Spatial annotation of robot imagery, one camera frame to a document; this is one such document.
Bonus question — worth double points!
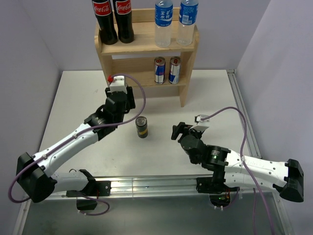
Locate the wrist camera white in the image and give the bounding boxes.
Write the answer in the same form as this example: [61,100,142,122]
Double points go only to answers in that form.
[107,75,128,94]
[189,115,210,133]

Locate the silver blue can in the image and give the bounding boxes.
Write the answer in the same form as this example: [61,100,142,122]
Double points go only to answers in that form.
[168,56,181,84]
[154,57,166,84]

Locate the cola bottle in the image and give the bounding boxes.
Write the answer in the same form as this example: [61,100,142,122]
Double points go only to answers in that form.
[113,0,134,44]
[92,0,118,45]

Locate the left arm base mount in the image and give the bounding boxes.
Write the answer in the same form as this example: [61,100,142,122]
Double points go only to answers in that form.
[66,181,111,216]

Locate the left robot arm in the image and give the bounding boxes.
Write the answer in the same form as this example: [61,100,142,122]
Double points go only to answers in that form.
[14,85,135,203]

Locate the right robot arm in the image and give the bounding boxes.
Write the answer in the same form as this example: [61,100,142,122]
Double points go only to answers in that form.
[171,122,304,203]

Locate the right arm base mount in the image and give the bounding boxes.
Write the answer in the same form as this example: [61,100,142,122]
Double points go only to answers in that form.
[196,177,240,211]

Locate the aluminium rail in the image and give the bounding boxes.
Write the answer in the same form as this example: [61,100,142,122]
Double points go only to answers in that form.
[23,172,281,200]
[226,70,262,159]

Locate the right cola bottle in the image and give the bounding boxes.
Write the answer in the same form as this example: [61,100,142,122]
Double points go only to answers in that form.
[113,0,134,44]

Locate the aluminium rail right side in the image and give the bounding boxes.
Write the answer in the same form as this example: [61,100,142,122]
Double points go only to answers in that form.
[226,70,262,159]

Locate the black can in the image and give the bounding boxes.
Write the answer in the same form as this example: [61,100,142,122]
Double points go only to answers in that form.
[135,116,148,139]

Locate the wooden two-tier shelf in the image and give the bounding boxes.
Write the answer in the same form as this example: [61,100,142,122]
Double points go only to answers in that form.
[94,7,200,106]

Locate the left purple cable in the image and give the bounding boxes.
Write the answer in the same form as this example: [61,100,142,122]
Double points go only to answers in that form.
[8,73,147,216]

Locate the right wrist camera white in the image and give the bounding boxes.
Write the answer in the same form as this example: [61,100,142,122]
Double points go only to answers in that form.
[189,115,210,133]

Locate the aluminium rail front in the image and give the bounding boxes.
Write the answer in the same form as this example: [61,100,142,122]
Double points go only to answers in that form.
[23,172,281,200]

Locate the water bottle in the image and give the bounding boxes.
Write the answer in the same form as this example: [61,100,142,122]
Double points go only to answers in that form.
[155,0,173,47]
[177,0,199,46]

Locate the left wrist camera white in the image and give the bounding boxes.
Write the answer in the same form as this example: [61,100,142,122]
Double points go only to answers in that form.
[107,75,128,94]

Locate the left cola bottle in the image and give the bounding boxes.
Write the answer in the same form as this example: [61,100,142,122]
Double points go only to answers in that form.
[92,0,118,45]

